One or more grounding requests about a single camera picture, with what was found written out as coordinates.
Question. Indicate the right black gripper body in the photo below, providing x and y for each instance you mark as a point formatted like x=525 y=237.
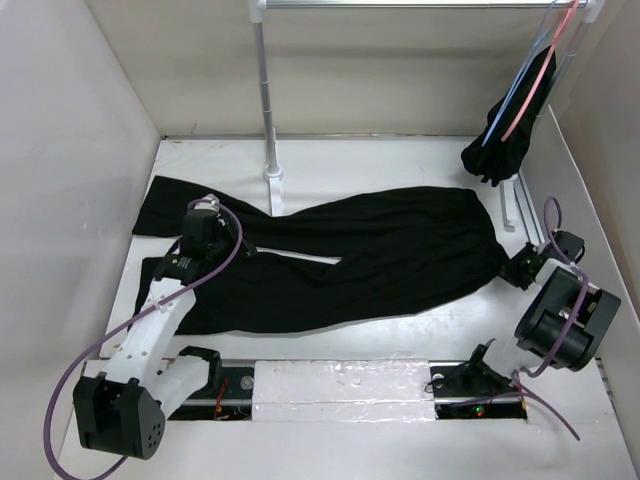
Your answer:
x=516 y=270

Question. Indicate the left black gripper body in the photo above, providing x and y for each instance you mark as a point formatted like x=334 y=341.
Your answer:
x=227 y=240

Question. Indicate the black trousers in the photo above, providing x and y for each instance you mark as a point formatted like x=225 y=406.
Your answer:
x=374 y=255

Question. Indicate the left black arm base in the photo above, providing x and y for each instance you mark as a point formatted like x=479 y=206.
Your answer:
x=231 y=402

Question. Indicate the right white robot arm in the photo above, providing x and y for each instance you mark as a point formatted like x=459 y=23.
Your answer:
x=569 y=316

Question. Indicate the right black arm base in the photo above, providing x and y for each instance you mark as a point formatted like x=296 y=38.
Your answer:
x=462 y=393

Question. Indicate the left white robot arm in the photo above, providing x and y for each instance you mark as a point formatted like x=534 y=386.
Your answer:
x=124 y=408

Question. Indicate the black garment on hanger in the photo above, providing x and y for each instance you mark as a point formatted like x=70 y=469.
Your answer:
x=502 y=156

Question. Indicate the blue clothes hanger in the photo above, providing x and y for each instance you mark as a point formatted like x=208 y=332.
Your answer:
x=536 y=47

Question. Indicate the silver clothes rack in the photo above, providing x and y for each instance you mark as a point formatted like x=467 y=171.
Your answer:
x=558 y=23

